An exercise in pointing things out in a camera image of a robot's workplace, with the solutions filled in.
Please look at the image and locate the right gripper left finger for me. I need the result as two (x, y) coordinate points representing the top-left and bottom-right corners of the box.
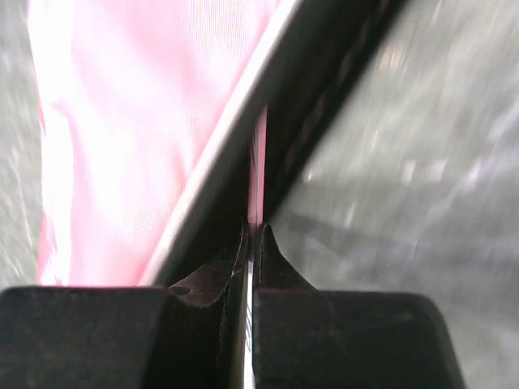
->
(1, 222), (248, 388)

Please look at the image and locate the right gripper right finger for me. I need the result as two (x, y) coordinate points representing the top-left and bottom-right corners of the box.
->
(252, 225), (465, 389)

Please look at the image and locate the badminton racket pink shaft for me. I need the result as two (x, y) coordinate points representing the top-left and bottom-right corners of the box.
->
(238, 109), (267, 389)

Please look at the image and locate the pink racket bag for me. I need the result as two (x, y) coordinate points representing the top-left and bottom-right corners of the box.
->
(26, 0), (410, 289)

